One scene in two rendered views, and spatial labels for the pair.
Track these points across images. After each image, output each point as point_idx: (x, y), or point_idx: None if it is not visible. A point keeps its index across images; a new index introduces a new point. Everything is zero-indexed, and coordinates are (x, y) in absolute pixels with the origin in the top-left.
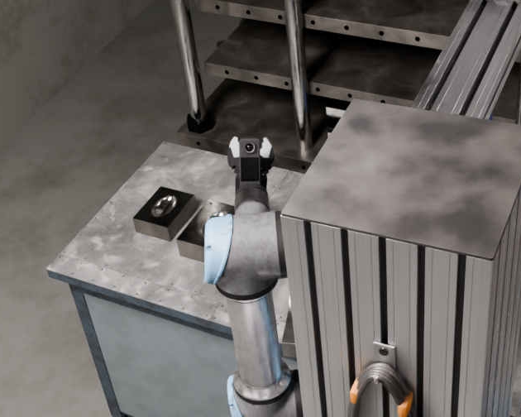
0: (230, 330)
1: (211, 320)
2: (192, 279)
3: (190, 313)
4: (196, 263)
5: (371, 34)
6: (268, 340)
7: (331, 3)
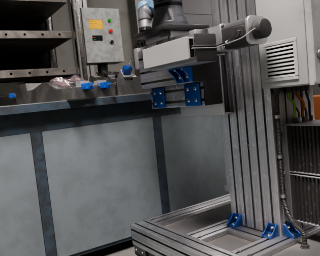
0: (27, 107)
1: (12, 105)
2: None
3: None
4: None
5: (0, 35)
6: None
7: None
